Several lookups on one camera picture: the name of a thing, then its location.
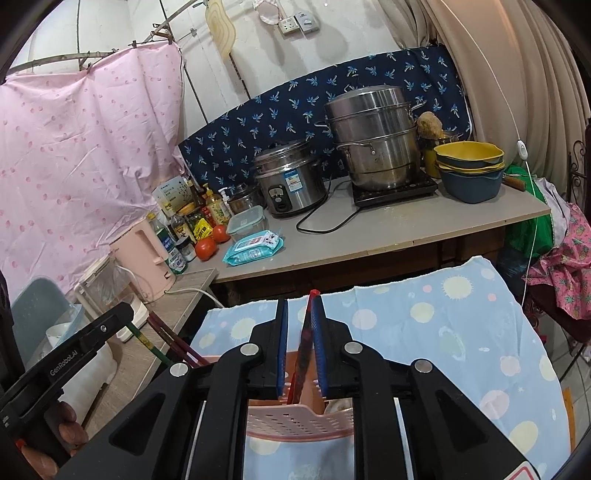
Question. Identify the metal curtain rail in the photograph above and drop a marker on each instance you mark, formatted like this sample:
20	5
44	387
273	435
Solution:
92	55

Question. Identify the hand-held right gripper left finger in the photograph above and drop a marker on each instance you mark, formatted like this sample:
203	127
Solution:
282	350

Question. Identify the yellow oil bottle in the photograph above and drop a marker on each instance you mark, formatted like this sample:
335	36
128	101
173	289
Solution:
217	207

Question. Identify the dark ornate chair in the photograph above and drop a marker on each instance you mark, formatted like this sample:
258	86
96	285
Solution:
579	166

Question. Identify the brown loofah sponge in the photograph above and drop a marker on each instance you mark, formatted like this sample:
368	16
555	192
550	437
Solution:
429	124

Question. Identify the beige curtain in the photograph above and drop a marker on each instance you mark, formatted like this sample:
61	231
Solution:
508	69

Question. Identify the black induction cooker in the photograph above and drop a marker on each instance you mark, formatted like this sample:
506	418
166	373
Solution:
397	191

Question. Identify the green plastic bottle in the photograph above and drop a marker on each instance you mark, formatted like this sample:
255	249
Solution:
161	235

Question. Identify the navy printed cloth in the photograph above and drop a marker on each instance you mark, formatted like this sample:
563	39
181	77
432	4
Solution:
277	106

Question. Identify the clear food container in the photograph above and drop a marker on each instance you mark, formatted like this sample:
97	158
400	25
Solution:
247	224

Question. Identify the pink dotted curtain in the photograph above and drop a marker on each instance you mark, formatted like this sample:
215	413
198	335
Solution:
69	161

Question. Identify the blue spotted tablecloth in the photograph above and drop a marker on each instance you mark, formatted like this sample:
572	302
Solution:
438	332

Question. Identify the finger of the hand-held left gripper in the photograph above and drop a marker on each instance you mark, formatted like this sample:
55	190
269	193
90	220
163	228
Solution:
113	325

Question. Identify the yellow cutting board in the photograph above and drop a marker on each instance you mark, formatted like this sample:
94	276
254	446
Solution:
221	27

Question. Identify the steel rice cooker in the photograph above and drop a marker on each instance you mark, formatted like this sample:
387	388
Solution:
288	180

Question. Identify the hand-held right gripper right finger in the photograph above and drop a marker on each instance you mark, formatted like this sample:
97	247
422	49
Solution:
319	346

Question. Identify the blue wet wipes pack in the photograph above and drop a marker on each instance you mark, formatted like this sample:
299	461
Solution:
254	249

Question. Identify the blue bowl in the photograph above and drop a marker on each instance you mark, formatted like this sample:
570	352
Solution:
471	187

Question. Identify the white dish drainer grey lid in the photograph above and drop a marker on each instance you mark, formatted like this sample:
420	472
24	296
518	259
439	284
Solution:
37	314

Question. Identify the stainless steel steamer pot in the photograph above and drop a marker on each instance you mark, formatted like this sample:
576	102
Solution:
374	138

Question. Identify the white countertop appliance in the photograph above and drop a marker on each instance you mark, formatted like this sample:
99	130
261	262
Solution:
106	295

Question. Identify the purple chopstick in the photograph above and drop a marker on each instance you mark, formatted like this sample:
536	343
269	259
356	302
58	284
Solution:
168	334
184	346

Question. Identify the green chopstick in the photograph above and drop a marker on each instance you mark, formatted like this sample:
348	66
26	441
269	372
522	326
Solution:
145	344

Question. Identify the red chopstick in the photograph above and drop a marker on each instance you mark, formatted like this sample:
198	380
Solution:
305	337

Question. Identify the yellow snack packet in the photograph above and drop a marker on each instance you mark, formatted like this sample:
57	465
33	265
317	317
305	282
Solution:
202	230

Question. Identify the white wall socket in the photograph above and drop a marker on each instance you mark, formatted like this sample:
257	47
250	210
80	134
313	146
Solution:
288	25

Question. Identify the red tomato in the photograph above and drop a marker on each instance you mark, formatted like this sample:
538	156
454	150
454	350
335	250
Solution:
221	233
205	249

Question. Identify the pink electric kettle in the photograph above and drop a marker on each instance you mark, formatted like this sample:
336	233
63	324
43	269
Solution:
141	258

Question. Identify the white green carton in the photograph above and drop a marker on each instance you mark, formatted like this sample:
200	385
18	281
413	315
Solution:
173	194

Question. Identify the pink perforated utensil basket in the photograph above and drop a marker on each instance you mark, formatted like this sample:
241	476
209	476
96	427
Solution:
300	422

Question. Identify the green bag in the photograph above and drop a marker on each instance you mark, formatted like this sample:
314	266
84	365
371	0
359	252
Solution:
526	217

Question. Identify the yellow bowl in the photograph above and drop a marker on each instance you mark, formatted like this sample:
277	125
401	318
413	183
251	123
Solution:
468	152

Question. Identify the pink pineapple print cloth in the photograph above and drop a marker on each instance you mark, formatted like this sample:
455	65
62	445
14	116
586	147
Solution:
563	272

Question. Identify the person's left hand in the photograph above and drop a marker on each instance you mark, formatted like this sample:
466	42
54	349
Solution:
71	422

